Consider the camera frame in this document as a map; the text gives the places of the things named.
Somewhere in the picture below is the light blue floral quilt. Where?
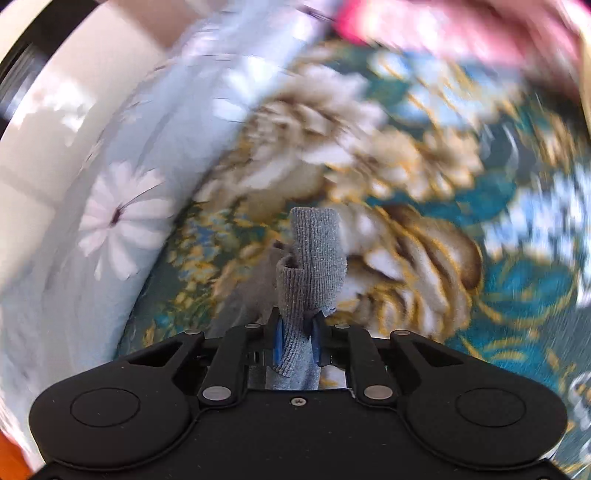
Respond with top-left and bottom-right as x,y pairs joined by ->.
0,9 -> 333,467

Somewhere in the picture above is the orange wooden bed frame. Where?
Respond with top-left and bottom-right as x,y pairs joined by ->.
0,436 -> 40,480

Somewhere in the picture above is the pink cloth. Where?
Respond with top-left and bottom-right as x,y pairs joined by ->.
335,0 -> 585,75

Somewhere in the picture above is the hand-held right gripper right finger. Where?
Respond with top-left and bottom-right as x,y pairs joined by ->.
310,312 -> 474,407

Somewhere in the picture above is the grey garment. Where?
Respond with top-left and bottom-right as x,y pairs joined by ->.
264,207 -> 348,391

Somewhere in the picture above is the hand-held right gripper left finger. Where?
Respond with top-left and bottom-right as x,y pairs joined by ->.
121,308 -> 283,408

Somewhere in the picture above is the teal floral blanket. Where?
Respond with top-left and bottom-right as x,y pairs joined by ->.
113,39 -> 591,480

